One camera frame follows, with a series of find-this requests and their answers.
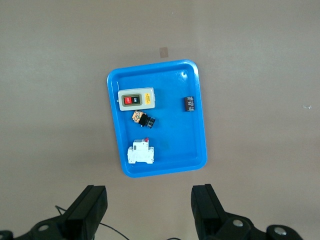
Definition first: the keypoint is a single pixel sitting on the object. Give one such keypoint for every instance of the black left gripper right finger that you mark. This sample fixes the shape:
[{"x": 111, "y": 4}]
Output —
[{"x": 208, "y": 212}]

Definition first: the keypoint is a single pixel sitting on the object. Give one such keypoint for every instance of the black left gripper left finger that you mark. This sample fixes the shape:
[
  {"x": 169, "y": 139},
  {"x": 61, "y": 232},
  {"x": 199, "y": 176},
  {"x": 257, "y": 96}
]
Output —
[{"x": 86, "y": 212}]

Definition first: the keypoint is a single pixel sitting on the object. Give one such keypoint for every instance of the small clear tape piece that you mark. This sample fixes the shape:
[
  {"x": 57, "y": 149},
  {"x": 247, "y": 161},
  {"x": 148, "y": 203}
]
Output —
[{"x": 306, "y": 107}]

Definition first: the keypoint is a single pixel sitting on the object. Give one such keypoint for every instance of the brown tape square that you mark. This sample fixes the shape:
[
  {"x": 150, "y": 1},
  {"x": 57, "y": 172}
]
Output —
[{"x": 163, "y": 52}]

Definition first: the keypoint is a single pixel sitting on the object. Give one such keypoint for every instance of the blue plastic tray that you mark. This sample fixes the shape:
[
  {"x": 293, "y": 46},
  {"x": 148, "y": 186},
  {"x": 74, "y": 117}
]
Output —
[{"x": 175, "y": 140}]

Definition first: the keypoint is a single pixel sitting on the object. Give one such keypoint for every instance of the white circuit breaker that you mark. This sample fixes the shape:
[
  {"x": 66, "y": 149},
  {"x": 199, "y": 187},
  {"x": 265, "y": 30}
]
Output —
[{"x": 140, "y": 152}]

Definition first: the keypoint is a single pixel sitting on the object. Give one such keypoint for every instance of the small black relay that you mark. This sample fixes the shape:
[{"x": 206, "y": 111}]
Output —
[{"x": 190, "y": 104}]

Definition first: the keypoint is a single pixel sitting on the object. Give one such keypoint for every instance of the black push button switch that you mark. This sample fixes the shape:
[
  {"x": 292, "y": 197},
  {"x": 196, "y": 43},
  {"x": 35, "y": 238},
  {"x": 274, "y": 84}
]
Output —
[{"x": 144, "y": 120}]

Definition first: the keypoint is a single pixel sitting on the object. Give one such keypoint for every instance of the grey on off switch box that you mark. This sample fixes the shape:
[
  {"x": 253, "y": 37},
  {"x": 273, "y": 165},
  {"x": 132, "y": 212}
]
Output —
[{"x": 136, "y": 99}]

